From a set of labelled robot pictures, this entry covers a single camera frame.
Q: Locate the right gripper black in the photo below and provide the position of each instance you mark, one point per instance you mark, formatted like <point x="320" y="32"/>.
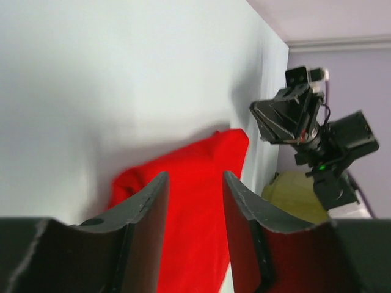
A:
<point x="290" y="116"/>

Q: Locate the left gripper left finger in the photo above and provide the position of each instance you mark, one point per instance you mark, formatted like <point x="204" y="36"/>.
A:
<point x="140" y="222"/>

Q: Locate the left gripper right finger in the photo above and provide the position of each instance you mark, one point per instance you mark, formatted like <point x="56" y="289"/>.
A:
<point x="269" y="248"/>

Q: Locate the red t shirt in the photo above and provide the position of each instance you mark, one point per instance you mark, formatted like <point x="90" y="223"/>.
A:
<point x="195" y="254"/>

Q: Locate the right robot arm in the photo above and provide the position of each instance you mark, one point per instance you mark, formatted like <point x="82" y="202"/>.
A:
<point x="332" y="147"/>

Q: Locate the olive green plastic basket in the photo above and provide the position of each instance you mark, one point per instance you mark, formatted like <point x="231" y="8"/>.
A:
<point x="293" y="193"/>

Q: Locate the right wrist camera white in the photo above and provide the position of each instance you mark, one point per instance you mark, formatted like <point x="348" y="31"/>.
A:
<point x="303" y="75"/>

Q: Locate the right aluminium frame post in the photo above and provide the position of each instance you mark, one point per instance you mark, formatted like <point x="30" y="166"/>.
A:
<point x="340" y="44"/>

